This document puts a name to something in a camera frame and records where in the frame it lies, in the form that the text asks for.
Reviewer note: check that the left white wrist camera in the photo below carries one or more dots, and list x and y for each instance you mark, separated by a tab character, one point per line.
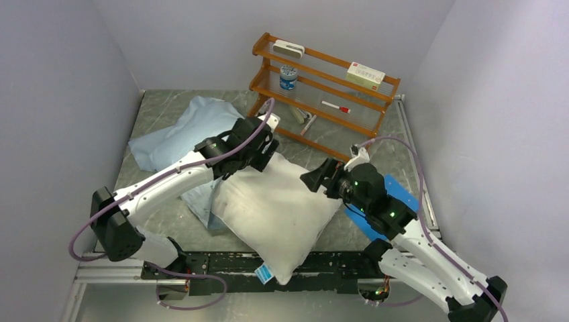
273	121

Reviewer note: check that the white eraser box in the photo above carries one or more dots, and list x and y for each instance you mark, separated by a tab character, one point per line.
288	49

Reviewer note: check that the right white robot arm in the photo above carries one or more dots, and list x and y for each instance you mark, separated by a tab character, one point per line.
406	251

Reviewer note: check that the red white marker pen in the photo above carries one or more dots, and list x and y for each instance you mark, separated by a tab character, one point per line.
338	107

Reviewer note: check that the blue white round jar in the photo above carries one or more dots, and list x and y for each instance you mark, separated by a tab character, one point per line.
288	77

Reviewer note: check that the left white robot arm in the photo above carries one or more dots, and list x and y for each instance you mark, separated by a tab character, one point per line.
118	216

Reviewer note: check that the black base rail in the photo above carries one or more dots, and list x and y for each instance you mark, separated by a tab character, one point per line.
347	272

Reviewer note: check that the beige stapler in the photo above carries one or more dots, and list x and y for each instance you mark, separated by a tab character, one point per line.
300	115

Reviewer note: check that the blue white pillow label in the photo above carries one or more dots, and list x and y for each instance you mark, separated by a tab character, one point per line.
264	273

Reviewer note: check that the pink white marker pen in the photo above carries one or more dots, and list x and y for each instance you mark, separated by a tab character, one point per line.
308	125

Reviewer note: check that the white red carton box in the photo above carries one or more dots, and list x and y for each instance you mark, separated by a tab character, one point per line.
364	76

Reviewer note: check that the orange wooden shelf rack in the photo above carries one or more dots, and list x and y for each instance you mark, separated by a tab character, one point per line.
321	77

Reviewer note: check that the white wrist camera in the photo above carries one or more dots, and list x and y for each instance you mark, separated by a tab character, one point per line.
273	121
359	156

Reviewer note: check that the white pillow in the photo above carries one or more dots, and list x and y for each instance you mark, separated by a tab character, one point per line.
274	213

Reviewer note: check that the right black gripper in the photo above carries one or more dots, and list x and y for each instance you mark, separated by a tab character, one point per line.
331	168

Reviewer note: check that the light blue pillowcase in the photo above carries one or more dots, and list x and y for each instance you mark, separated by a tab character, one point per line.
204	118

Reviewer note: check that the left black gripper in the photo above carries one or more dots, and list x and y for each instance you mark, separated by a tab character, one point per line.
262	159

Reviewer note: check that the blue foam pad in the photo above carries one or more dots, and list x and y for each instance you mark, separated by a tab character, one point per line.
393	188

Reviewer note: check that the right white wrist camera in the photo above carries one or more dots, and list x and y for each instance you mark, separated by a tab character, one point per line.
359	156

